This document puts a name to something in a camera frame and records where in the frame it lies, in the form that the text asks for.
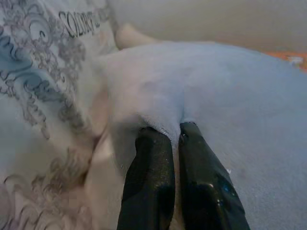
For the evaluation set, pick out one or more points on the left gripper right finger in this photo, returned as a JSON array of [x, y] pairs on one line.
[[204, 191]]

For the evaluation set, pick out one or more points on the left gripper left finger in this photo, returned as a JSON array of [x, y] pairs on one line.
[[148, 182]]

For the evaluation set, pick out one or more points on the grey pillow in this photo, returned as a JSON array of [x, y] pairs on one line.
[[216, 91]]

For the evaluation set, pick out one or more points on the grey patterned white duvet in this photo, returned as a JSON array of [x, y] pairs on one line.
[[43, 83]]

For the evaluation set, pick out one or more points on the cream pillow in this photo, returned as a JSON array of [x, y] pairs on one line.
[[134, 37]]

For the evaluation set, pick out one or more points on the orange cartoon print blanket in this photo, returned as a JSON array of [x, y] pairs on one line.
[[287, 57]]

